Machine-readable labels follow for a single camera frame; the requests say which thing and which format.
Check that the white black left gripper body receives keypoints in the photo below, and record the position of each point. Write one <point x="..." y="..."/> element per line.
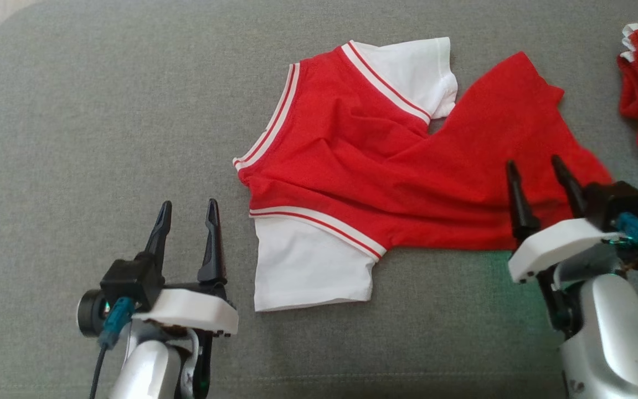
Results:
<point x="197" y="313"/>

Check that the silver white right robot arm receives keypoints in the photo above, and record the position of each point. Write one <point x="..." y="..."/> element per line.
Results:
<point x="612" y="332"/>

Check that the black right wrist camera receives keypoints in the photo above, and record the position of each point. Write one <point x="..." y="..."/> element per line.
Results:
<point x="612" y="199"/>

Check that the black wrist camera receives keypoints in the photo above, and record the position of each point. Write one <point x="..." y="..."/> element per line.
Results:
<point x="612" y="199"/>
<point x="128" y="280"/>

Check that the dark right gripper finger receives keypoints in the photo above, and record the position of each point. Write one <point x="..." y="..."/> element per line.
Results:
<point x="520" y="205"/>
<point x="571" y="188"/>

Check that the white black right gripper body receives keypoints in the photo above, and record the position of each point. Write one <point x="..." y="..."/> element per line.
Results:
<point x="557" y="246"/>

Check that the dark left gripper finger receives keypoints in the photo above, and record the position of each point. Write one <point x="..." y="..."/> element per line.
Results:
<point x="212" y="255"/>
<point x="161" y="233"/>

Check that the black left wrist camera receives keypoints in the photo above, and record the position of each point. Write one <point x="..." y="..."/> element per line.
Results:
<point x="128" y="280"/>

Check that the red white T-shirt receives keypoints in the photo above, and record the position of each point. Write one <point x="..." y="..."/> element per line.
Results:
<point x="363" y="155"/>

